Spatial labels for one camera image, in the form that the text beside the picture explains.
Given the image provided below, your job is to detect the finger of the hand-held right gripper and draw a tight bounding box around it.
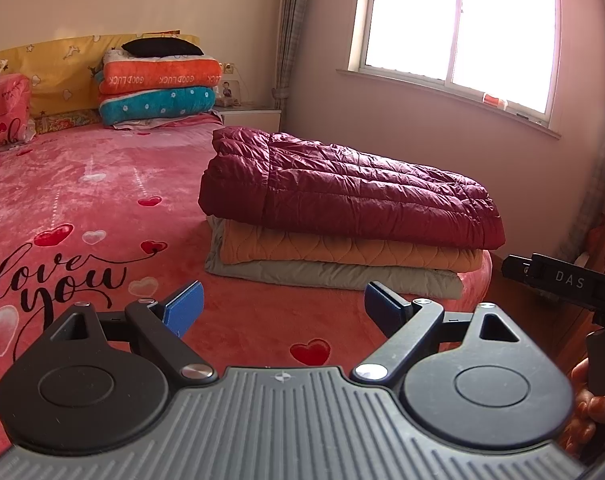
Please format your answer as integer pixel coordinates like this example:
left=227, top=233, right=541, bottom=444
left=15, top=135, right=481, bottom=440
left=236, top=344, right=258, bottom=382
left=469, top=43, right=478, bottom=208
left=501, top=254, right=533, bottom=285

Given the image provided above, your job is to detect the window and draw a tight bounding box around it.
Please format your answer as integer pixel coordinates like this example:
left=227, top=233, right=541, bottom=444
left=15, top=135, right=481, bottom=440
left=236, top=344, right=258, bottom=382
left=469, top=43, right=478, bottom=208
left=337, top=0, right=563, bottom=140

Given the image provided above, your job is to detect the white printed pillow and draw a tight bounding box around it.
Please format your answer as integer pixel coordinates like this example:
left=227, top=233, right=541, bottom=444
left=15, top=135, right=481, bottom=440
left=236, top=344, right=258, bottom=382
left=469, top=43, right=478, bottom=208
left=102, top=111, right=224, bottom=132

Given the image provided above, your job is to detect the grey plaid curtain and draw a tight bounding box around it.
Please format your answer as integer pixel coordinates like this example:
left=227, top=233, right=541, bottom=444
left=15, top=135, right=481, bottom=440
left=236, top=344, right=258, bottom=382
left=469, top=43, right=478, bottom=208
left=271, top=0, right=317, bottom=107

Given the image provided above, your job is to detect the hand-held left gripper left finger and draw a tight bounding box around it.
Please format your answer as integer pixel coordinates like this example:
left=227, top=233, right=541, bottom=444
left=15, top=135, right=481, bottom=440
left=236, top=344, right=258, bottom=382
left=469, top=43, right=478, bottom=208
left=44, top=280, right=220, bottom=386

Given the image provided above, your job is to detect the black pillow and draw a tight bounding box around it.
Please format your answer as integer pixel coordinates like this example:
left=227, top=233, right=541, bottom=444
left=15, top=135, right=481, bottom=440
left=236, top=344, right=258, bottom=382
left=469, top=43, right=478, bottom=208
left=121, top=37, right=204, bottom=58

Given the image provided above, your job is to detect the pink heart-print bed blanket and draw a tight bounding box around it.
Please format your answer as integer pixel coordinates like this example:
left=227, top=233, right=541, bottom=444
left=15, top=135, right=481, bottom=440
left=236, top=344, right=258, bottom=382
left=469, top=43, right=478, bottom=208
left=0, top=114, right=494, bottom=463

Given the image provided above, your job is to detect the maroon quilted down jacket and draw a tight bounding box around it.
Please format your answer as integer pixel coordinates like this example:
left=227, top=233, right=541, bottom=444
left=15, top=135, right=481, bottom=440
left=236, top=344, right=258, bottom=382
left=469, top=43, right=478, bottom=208
left=198, top=126, right=506, bottom=251

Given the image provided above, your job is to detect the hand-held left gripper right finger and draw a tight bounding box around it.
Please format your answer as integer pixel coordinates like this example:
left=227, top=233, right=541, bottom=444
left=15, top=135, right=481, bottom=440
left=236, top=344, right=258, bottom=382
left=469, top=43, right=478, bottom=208
left=351, top=280, right=524, bottom=385

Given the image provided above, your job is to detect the white nightstand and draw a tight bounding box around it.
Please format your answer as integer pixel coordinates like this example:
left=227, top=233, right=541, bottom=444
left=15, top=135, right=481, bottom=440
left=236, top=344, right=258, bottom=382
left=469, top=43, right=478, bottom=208
left=214, top=104, right=282, bottom=134

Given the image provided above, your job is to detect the white folded blanket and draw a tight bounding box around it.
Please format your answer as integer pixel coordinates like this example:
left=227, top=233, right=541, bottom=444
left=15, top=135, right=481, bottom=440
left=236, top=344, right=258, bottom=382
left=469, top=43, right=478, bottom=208
left=103, top=48, right=219, bottom=67

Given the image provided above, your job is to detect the yellow headboard cover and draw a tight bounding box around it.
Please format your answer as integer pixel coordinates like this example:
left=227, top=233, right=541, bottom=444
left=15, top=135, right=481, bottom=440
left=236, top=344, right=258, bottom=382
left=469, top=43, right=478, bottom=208
left=0, top=33, right=202, bottom=119

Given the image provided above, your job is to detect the grey-green quilted folded garment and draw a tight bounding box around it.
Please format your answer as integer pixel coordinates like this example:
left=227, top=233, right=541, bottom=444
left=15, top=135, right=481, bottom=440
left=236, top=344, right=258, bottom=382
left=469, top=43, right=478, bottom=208
left=205, top=215, right=465, bottom=301

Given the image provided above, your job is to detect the pink folded quilt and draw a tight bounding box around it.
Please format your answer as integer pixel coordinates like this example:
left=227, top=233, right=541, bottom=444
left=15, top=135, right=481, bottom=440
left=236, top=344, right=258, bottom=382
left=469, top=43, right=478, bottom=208
left=0, top=73, right=34, bottom=154

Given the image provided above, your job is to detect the orange quilted folded garment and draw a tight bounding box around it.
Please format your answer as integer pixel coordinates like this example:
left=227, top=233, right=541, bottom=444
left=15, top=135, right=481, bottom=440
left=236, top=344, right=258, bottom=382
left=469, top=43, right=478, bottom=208
left=217, top=217, right=485, bottom=274

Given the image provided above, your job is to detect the orange Good Luck pillow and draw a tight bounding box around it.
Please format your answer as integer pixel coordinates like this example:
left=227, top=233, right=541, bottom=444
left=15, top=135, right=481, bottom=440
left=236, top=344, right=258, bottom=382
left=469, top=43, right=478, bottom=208
left=93, top=57, right=222, bottom=96

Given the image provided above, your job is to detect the person's right hand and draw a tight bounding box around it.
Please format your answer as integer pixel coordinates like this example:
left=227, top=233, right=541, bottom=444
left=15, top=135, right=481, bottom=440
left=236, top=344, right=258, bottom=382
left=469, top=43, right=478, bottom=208
left=563, top=359, right=605, bottom=457

